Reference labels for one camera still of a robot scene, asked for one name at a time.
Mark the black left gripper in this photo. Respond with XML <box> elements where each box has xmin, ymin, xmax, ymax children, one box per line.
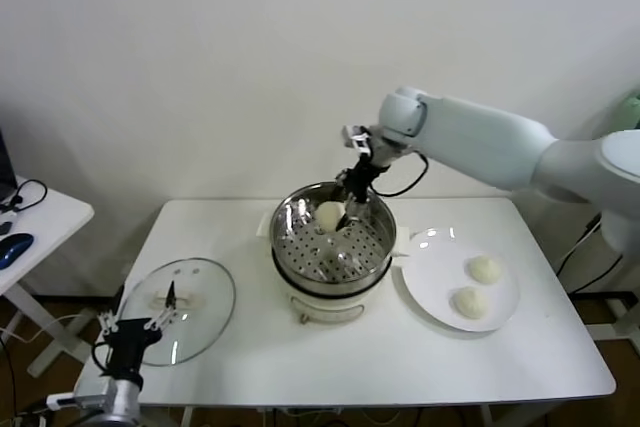
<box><xmin>97</xmin><ymin>280</ymin><xmax>181</xmax><ymax>384</ymax></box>

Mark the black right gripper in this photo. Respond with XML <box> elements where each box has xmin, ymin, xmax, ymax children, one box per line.
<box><xmin>333</xmin><ymin>156</ymin><xmax>384</xmax><ymax>234</ymax></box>

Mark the white steamed baozi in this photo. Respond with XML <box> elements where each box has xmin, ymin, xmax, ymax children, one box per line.
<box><xmin>316</xmin><ymin>201</ymin><xmax>347</xmax><ymax>234</ymax></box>
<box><xmin>452</xmin><ymin>286</ymin><xmax>490</xmax><ymax>320</ymax></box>
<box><xmin>467</xmin><ymin>255</ymin><xmax>504</xmax><ymax>286</ymax></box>

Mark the stainless steel steamer basket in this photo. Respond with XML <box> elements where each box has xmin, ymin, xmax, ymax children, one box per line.
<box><xmin>269</xmin><ymin>180</ymin><xmax>397</xmax><ymax>298</ymax></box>

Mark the glass pot lid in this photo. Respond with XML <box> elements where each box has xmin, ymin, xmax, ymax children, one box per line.
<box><xmin>118</xmin><ymin>257</ymin><xmax>237</xmax><ymax>367</ymax></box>

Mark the white electric cooking pot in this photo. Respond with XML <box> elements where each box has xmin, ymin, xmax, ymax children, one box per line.
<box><xmin>257</xmin><ymin>211</ymin><xmax>412</xmax><ymax>325</ymax></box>

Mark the white round plate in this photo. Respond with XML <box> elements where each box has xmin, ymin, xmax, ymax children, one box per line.
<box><xmin>394</xmin><ymin>227</ymin><xmax>521</xmax><ymax>333</ymax></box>

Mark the white side table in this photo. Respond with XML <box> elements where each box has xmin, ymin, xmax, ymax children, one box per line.
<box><xmin>0</xmin><ymin>174</ymin><xmax>95</xmax><ymax>379</ymax></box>

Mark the blue computer mouse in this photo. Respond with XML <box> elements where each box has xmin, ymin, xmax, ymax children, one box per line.
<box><xmin>0</xmin><ymin>233</ymin><xmax>35</xmax><ymax>269</ymax></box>

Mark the black laptop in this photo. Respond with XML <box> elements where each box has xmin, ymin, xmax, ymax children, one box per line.
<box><xmin>0</xmin><ymin>129</ymin><xmax>19</xmax><ymax>203</ymax></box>

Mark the pale green box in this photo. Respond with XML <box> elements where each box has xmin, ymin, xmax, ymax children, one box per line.
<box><xmin>618</xmin><ymin>90</ymin><xmax>640</xmax><ymax>131</ymax></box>

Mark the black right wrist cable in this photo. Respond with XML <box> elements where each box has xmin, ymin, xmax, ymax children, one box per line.
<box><xmin>368</xmin><ymin>151</ymin><xmax>431</xmax><ymax>198</ymax></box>

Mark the black headset cable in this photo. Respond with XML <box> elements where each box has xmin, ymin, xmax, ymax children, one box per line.
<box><xmin>0</xmin><ymin>179</ymin><xmax>49</xmax><ymax>221</ymax></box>

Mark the black power cable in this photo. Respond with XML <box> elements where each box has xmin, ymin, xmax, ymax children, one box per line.
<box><xmin>552</xmin><ymin>214</ymin><xmax>626</xmax><ymax>298</ymax></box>

